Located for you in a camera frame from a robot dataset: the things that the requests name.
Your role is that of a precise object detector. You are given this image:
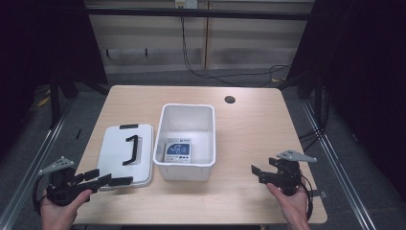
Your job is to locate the person's right hand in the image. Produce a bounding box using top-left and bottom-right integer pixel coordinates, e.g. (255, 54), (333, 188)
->
(265, 182), (311, 230)

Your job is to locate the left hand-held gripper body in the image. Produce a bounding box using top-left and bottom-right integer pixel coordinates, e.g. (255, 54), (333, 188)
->
(37, 155), (99, 207)

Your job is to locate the black stand post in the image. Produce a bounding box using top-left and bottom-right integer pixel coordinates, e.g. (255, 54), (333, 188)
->
(48, 75), (62, 129)

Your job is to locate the hand-held gripper cable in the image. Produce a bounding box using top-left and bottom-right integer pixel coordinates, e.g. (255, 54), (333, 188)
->
(299, 173), (316, 222)
(32, 174), (48, 216)

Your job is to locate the white and blue packet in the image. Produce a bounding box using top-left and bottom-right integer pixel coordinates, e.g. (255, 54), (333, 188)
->
(163, 137), (192, 165)

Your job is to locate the bundle of black floor cables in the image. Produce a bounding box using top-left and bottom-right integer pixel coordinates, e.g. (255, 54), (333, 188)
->
(298, 85), (331, 153)

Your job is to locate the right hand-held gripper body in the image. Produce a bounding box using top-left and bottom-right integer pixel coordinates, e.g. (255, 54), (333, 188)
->
(268, 149), (318, 196)

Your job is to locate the long black wall cable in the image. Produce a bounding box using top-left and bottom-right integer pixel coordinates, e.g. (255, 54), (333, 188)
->
(180, 15), (292, 88)

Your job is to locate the black horizontal frame bar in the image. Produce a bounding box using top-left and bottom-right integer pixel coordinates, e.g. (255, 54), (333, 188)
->
(85, 7), (316, 22)

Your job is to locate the yellow floor tape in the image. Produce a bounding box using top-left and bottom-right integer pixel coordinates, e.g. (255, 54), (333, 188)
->
(35, 95), (52, 108)

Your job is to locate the white plastic storage box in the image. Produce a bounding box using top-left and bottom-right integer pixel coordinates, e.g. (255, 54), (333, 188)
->
(152, 103), (217, 182)

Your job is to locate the black curtain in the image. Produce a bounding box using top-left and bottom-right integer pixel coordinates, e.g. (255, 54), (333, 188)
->
(286, 0), (406, 200)
(0, 0), (109, 161)

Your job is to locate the metal floor rail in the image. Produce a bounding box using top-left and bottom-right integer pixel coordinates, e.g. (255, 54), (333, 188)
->
(0, 103), (74, 230)
(301, 101), (378, 230)

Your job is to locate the person's left hand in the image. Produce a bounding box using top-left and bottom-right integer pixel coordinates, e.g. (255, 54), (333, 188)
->
(39, 189), (94, 230)

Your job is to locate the white wall socket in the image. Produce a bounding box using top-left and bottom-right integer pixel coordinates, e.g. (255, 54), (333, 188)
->
(174, 0), (199, 10)

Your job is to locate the white lid with black handle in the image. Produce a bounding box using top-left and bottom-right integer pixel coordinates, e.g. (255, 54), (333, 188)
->
(96, 123), (155, 192)

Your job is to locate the right hand-held gripper cable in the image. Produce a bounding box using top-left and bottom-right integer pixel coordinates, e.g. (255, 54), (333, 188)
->
(299, 173), (316, 222)

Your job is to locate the left hand-held gripper cable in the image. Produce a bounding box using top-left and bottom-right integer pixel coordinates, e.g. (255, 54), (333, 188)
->
(32, 174), (48, 216)

